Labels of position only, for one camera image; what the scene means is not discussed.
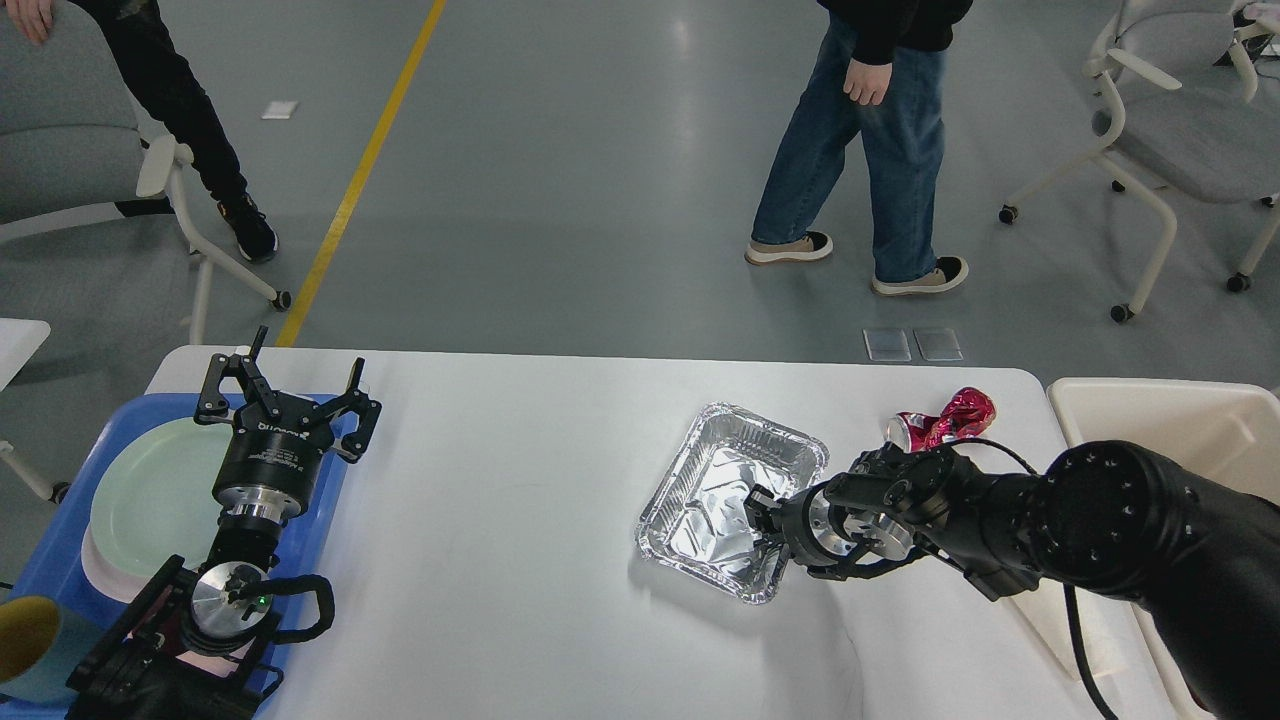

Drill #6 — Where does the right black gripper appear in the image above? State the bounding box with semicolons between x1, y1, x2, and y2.
744;486;851;582

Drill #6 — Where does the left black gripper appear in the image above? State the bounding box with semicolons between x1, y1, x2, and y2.
193;325;381;521

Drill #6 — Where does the aluminium foil tray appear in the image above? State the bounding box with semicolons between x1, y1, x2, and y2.
635;402;829;605

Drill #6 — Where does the green plate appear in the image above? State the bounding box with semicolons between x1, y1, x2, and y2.
90;419;232;583

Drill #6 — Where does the dark green mug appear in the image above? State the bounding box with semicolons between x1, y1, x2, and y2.
1;594;104;706

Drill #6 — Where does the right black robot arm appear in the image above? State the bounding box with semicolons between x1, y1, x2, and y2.
744;441;1279;719

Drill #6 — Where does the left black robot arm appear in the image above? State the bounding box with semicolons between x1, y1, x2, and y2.
67;328;381;719

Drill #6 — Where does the jeans person's hand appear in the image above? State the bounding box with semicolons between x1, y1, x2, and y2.
842;59;893;106

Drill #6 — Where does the standing person's right hand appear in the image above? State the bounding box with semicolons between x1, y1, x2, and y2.
1;0;56;46

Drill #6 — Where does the left floor outlet plate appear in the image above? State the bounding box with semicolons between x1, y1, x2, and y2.
863;328;913;363

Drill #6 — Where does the floor outlet plate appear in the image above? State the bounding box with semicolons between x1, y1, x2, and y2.
913;328;965;363
863;328;913;363

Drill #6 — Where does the pink plate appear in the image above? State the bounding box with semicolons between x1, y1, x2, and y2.
81;528;165;603

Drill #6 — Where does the red foil wrapper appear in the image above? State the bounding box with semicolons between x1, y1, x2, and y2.
884;387;997;454

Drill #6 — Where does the right floor outlet plate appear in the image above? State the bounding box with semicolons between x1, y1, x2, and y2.
913;328;965;363

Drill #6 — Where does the blue plastic tray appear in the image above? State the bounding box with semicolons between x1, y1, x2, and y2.
1;393;349;719

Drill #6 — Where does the white paper scrap on floor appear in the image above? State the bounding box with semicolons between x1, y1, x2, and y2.
260;100;300;120

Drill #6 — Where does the grey chair at left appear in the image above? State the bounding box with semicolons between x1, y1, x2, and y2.
0;0;293;505

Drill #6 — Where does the white paper cup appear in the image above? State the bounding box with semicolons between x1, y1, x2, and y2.
998;579;1128;682

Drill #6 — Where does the standing person in black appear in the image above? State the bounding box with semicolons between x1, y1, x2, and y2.
77;1;279;263

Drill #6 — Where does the beige plastic bin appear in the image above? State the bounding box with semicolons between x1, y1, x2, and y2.
1047;378;1279;719

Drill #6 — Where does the white grey office chair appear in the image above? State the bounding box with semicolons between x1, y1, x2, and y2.
998;1;1277;323

